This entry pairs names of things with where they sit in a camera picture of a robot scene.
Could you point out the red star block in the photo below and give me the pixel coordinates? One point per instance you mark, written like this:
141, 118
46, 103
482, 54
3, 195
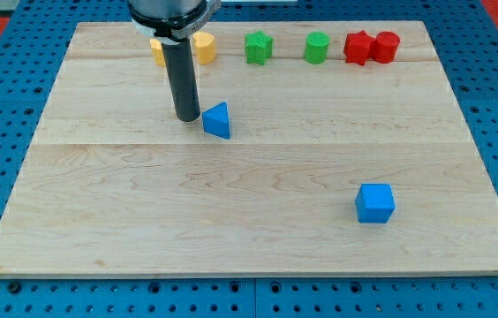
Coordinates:
357, 47

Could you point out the green star block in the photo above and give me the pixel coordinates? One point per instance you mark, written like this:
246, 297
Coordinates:
258, 47

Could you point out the green cylinder block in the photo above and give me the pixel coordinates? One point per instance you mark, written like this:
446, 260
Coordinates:
316, 48

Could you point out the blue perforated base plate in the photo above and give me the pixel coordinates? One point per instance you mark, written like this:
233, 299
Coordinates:
32, 46

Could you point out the yellow cylinder block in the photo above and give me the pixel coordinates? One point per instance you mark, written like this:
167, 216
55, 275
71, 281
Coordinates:
205, 47

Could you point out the blue cube block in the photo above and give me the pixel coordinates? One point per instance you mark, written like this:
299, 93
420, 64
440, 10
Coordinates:
374, 203

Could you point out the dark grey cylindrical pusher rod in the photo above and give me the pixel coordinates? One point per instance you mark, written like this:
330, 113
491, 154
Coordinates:
180, 69

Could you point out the blue triangle block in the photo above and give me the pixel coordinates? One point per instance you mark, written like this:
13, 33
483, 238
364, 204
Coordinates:
216, 121

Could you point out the red cylinder block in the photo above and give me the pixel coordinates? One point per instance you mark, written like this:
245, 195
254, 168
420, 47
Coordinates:
385, 47

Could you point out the yellow block behind rod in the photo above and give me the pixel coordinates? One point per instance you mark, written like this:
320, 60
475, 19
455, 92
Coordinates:
157, 52

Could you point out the light wooden board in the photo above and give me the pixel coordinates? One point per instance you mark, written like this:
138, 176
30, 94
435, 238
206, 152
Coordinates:
113, 185

